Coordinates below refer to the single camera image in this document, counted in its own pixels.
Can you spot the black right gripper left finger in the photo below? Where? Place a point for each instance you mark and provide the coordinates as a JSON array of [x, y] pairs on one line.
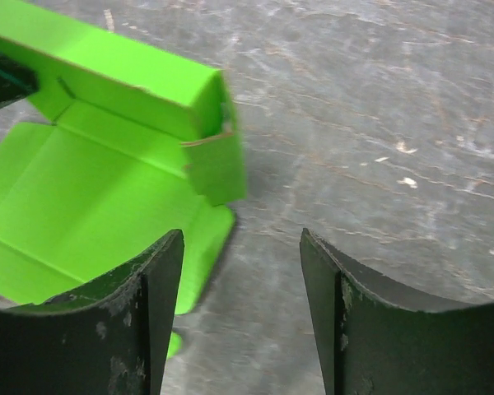
[[108, 336]]

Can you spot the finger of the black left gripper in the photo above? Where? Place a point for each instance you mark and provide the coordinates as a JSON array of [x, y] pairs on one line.
[[16, 81]]

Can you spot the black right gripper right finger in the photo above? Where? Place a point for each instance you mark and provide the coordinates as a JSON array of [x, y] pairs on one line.
[[375, 335]]

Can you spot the green paper box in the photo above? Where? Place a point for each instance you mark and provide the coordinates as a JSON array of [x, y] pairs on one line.
[[135, 142]]

